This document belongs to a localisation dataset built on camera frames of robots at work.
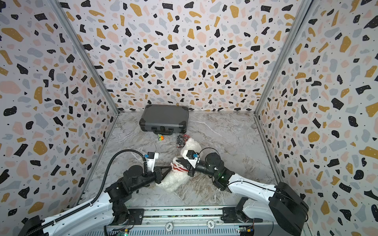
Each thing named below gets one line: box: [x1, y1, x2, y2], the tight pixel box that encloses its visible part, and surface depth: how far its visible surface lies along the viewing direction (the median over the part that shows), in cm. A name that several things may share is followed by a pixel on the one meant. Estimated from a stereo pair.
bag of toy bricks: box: [176, 133, 191, 148], surface depth 102 cm
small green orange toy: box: [157, 133, 165, 142], surface depth 105 cm
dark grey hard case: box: [138, 104, 190, 136], surface depth 106 cm
